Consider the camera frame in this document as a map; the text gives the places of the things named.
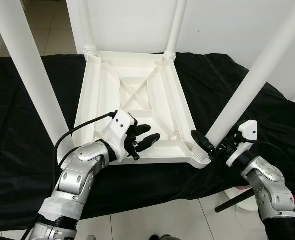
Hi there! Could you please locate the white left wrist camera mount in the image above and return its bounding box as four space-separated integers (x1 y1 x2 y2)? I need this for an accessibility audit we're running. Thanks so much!
100 111 138 161

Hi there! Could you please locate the black robot right foot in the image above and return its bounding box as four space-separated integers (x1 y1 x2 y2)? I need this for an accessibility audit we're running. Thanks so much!
150 234 174 240

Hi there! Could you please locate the black tablecloth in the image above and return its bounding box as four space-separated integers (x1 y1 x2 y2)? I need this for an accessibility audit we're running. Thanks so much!
0 52 295 233

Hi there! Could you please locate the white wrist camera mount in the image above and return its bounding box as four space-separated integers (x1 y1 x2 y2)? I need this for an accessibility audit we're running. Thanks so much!
100 111 138 161
225 120 259 167

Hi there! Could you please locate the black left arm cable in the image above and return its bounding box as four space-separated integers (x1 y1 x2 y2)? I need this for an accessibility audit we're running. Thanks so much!
52 111 119 187

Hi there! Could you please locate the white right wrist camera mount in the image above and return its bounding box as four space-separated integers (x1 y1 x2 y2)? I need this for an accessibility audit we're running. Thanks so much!
225 120 259 167

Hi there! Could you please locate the white plastic table leg tube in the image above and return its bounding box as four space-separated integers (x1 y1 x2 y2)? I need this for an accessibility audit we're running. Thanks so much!
66 0 98 56
0 0 74 162
164 0 189 57
190 2 295 169

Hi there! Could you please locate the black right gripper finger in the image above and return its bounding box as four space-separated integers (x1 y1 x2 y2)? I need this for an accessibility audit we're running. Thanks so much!
190 129 216 155

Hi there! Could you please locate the white round stand base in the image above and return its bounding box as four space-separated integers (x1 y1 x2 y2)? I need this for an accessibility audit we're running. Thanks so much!
227 185 259 211

